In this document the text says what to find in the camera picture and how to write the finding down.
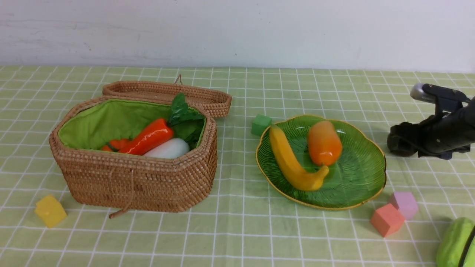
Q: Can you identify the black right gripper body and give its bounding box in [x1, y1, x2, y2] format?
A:
[417, 98, 475, 160]

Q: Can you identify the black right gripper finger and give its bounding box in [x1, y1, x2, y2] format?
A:
[389, 122, 427, 139]
[387, 135, 420, 157]

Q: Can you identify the orange toy mango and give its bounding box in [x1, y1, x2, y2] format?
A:
[307, 121, 343, 166]

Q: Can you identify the yellow toy banana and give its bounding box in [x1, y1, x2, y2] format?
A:
[269, 125, 330, 191]

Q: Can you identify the light green toy gourd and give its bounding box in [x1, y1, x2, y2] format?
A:
[436, 217, 475, 267]

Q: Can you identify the red toy carrot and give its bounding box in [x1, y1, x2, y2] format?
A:
[118, 92, 205, 155]

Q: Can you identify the white toy radish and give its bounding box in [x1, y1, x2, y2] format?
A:
[144, 121, 203, 159]

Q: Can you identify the orange toy pumpkin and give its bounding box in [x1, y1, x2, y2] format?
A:
[101, 138, 131, 152]

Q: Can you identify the green glass leaf plate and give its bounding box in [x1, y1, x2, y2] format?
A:
[256, 119, 387, 211]

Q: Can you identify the purple foam cube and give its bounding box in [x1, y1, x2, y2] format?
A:
[389, 191, 419, 220]

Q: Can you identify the pink foam cube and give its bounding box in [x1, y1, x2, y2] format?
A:
[370, 203, 405, 238]

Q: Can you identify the green foam cube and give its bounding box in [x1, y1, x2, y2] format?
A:
[251, 114, 273, 136]

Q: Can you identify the green checkered tablecloth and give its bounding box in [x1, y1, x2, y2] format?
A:
[0, 66, 474, 267]

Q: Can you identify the woven rattan basket lid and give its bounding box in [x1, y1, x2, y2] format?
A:
[102, 75, 232, 118]

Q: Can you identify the woven rattan basket green lining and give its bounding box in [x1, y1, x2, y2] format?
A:
[49, 93, 217, 218]

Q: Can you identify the yellow foam cube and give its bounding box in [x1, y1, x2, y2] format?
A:
[35, 194, 67, 228]

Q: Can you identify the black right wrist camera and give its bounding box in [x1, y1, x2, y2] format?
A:
[409, 83, 471, 114]

